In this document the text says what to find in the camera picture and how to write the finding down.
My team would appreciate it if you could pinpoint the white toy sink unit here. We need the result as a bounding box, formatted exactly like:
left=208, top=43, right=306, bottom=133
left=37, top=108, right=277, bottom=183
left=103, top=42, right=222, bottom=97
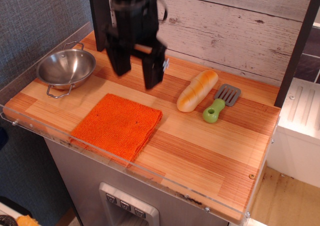
left=265, top=22, right=320, bottom=187

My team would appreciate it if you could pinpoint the yellow object bottom left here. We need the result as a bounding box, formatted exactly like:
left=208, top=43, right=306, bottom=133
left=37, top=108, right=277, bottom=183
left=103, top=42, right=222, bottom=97
left=16, top=215, right=39, bottom=226

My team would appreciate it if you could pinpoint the stainless steel two-handled bowl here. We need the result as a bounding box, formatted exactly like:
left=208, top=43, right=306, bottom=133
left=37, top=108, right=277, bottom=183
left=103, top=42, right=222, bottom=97
left=36, top=41, right=96, bottom=99

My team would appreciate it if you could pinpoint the water dispenser button panel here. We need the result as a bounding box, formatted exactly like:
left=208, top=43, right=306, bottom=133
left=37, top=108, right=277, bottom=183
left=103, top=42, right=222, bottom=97
left=99, top=182, right=160, bottom=225

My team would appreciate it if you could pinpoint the dark wooden post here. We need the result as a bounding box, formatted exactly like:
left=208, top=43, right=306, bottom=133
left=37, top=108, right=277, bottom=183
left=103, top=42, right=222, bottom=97
left=274, top=0, right=320, bottom=108
left=89, top=0, right=112, bottom=52

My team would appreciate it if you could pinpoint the orange cloth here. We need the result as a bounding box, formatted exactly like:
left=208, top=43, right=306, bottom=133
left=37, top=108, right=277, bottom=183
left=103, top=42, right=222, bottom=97
left=70, top=94, right=163, bottom=167

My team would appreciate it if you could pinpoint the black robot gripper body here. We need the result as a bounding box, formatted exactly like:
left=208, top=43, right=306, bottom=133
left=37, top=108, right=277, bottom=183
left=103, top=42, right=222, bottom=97
left=103, top=0, right=168, bottom=66

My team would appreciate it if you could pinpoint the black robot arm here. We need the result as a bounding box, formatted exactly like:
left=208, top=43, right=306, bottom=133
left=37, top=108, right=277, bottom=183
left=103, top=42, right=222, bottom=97
left=104, top=0, right=167, bottom=90

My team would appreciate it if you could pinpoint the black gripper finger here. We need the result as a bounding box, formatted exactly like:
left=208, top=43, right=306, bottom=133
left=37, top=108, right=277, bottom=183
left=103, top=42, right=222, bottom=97
left=106, top=47, right=131, bottom=76
left=142, top=52, right=166, bottom=89

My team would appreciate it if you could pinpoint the grey spatula green handle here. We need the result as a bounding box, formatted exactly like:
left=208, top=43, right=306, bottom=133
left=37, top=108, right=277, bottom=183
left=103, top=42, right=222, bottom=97
left=202, top=84, right=242, bottom=123

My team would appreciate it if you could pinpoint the toy bread loaf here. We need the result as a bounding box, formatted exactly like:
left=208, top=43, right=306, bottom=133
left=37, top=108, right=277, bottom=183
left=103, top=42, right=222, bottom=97
left=176, top=70, right=219, bottom=112

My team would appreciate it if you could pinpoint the clear acrylic table guard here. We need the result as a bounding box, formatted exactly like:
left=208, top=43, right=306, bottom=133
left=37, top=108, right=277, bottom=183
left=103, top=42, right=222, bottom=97
left=0, top=103, right=280, bottom=224

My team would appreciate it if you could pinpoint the dark wooden right post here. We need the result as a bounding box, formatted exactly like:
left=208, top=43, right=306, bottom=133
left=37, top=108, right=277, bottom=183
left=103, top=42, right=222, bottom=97
left=274, top=0, right=320, bottom=108

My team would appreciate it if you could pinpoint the silver toy fridge cabinet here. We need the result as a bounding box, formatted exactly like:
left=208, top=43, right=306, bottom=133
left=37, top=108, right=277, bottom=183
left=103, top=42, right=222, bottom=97
left=45, top=139, right=229, bottom=225

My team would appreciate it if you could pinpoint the dark wooden left post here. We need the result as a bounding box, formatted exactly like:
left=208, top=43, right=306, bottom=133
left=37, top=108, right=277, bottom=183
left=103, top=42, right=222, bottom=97
left=89, top=0, right=112, bottom=52

